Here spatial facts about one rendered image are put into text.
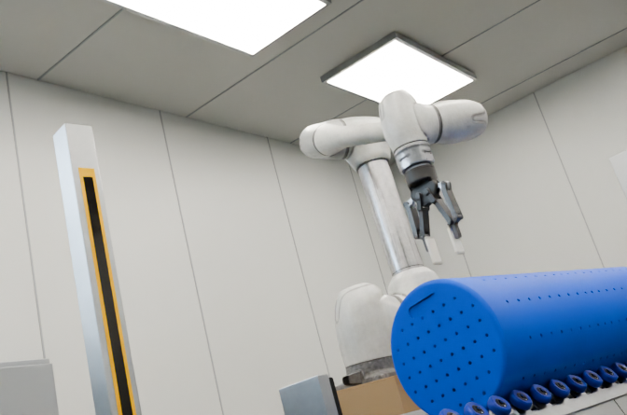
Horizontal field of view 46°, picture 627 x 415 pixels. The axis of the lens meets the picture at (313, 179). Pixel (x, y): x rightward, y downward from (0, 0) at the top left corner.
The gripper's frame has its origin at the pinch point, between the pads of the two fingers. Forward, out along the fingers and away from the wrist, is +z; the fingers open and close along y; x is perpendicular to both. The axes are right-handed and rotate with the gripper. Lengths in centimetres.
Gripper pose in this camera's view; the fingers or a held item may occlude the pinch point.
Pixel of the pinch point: (444, 247)
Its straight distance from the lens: 178.1
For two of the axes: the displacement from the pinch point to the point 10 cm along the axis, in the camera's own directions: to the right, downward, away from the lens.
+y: 6.5, -4.2, -6.4
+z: 2.6, 9.0, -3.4
